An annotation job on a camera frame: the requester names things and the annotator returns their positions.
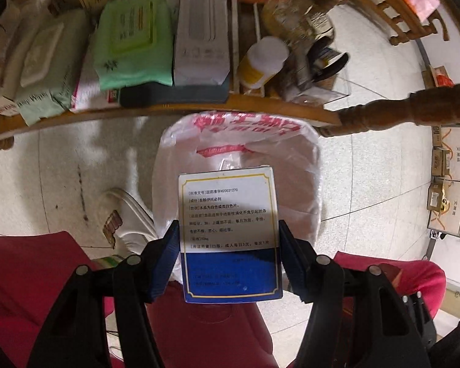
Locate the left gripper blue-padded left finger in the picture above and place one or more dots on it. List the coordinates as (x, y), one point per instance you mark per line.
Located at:
(74, 332)

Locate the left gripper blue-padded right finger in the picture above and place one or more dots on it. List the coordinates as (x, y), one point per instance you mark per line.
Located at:
(358, 319)

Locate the blue white medicine box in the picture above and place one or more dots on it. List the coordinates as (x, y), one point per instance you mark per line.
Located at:
(229, 242)

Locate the white plastic trash bag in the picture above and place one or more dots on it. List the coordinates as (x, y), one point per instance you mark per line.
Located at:
(216, 140)

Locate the white sneaker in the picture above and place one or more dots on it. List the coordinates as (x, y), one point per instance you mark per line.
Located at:
(125, 224)

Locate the pale green wipes pack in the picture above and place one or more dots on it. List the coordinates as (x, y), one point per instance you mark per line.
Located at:
(52, 66)

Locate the white yellow pill bottle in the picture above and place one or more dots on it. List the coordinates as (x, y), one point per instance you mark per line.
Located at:
(263, 60)

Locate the white-top wooden coffee table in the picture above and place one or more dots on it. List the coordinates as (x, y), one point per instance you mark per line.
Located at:
(439, 106)

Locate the green wet wipes pack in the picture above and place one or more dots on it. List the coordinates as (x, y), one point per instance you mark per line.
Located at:
(134, 44)

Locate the white long box on shelf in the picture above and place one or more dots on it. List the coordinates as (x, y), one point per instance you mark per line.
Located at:
(201, 52)

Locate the cardboard boxes by wall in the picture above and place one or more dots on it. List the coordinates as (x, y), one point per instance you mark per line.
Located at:
(444, 196)

